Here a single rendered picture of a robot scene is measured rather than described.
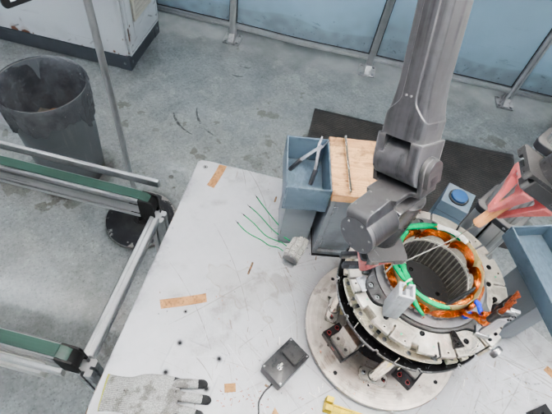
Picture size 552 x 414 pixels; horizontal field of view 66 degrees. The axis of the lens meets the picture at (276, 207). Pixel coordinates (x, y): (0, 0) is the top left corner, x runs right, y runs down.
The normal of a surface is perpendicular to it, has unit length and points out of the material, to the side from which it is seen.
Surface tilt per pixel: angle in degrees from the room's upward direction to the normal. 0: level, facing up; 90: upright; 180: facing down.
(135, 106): 0
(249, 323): 0
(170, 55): 0
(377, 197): 21
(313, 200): 90
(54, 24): 90
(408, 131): 75
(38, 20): 90
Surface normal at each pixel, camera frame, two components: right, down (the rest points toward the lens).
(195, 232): 0.11, -0.58
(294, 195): -0.03, 0.81
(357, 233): -0.76, 0.44
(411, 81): -0.76, 0.24
